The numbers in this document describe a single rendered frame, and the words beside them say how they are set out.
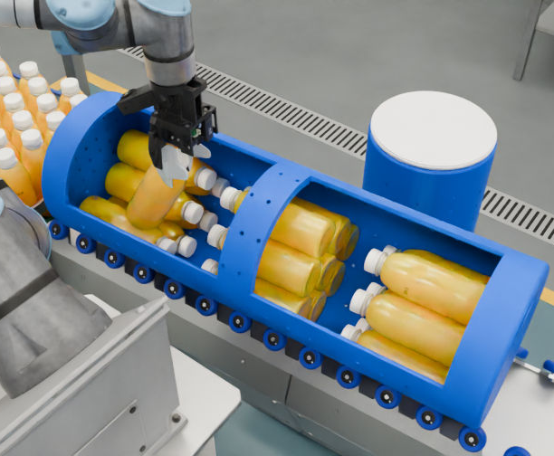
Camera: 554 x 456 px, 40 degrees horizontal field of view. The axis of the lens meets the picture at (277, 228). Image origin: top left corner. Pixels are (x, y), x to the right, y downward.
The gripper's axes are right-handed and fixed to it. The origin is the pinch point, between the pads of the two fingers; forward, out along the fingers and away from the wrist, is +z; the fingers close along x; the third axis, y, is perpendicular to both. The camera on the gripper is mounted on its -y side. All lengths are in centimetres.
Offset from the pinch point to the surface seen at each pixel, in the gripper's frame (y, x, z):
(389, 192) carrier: 22, 45, 29
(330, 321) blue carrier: 28.8, 4.2, 26.9
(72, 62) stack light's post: -66, 40, 22
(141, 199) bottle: -5.5, -3.7, 6.1
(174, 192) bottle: 0.7, -1.9, 2.9
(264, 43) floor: -119, 212, 121
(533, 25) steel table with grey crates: 3, 247, 93
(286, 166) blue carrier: 15.7, 10.5, -0.1
